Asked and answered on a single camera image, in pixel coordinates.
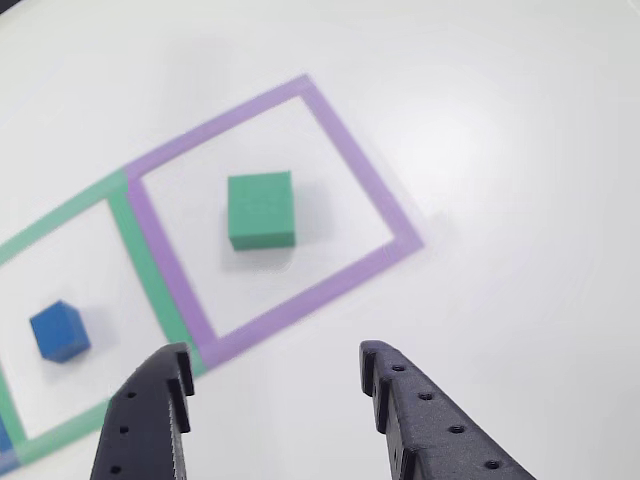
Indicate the green square frame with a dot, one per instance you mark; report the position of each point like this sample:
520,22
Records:
140,260

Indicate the blue square frame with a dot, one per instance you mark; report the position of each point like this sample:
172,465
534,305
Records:
5,450

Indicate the purple square frame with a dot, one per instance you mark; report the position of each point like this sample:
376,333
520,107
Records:
160,240

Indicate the green cube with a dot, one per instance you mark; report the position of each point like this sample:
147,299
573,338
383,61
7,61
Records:
260,205

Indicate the small blue cube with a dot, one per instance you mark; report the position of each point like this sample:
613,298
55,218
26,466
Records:
57,330

